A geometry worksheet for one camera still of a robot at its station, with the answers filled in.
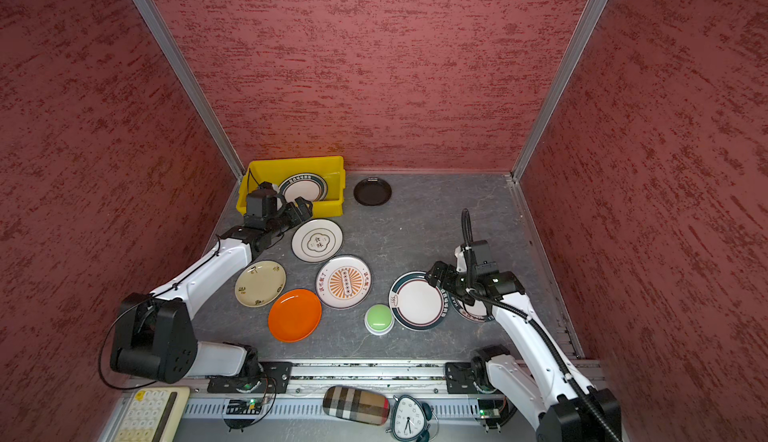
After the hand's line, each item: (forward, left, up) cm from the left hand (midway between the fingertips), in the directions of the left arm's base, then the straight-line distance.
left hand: (302, 214), depth 88 cm
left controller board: (-47, +8, -17) cm, 50 cm away
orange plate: (-25, +1, -16) cm, 30 cm away
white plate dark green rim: (-21, -35, -15) cm, 44 cm away
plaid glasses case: (-46, -20, -12) cm, 52 cm away
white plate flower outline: (0, -2, -15) cm, 15 cm away
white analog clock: (-49, -32, -11) cm, 59 cm away
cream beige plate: (-16, +13, -15) cm, 25 cm away
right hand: (-21, -39, -6) cm, 45 cm away
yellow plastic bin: (+31, -2, -11) cm, 33 cm away
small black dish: (+23, -19, -15) cm, 33 cm away
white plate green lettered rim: (-27, -50, -4) cm, 57 cm away
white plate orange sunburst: (-14, -12, -16) cm, 25 cm away
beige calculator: (-49, +27, -13) cm, 57 cm away
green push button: (-26, -24, -14) cm, 38 cm away
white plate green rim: (+26, +7, -16) cm, 32 cm away
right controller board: (-46, -52, -16) cm, 72 cm away
